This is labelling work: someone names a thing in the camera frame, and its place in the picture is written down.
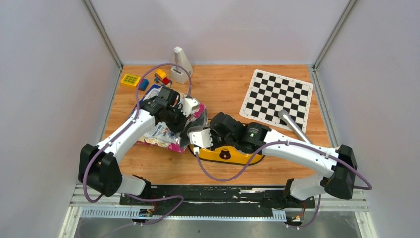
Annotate purple cable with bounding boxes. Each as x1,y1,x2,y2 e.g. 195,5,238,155
82,63,193,227
193,141,373,230

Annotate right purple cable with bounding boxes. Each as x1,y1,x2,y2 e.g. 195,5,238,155
193,141,373,230

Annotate yellow blue red toy block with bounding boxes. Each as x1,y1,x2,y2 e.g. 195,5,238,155
120,74,149,91

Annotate white small box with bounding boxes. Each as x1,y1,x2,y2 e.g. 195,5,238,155
170,46,193,84

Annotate small yellow toy car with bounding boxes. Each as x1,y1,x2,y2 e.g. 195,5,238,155
154,69,172,87

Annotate aluminium rail frame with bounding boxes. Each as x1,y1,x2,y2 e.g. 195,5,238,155
59,185,375,238

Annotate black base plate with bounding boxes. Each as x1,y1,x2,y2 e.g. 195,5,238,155
119,185,315,219

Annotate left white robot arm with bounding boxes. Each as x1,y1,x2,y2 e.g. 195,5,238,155
78,87,200,205

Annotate yellow double pet bowl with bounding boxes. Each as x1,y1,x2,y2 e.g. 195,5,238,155
187,122,266,166

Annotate silver metal cylinder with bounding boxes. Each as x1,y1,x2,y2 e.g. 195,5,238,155
278,109,312,144

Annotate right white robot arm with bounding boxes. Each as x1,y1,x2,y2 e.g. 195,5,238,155
210,112,357,207

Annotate black white checkerboard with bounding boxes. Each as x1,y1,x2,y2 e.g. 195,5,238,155
239,69,313,132

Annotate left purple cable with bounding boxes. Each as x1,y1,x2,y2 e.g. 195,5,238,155
82,63,193,227

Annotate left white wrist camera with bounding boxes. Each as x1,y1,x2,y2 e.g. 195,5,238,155
180,98,200,117

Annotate colourful pet food bag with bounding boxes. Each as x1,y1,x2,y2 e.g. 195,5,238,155
136,86,208,153

